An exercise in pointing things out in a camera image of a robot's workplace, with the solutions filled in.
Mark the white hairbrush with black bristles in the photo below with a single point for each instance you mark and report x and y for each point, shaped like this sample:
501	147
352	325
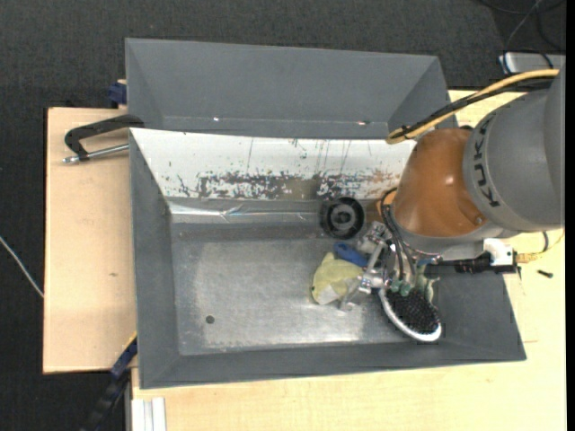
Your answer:
415	314

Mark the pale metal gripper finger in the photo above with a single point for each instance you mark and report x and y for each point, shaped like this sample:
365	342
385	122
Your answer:
359	292
378	258

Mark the small black screw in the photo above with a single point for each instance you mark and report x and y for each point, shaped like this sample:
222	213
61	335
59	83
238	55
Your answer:
545	274

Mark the small blue tool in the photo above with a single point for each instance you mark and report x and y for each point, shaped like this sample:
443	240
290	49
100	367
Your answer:
348	252

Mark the black cylinder on white bracket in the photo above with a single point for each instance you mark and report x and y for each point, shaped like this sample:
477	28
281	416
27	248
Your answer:
496	252

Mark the pale yellow cloth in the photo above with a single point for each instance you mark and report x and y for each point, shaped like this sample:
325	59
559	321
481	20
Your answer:
334	278

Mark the pale brown flat board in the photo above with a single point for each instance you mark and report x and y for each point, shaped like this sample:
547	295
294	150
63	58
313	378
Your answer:
87	240

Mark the grey metal bin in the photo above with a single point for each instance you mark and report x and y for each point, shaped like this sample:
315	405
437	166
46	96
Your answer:
251	285

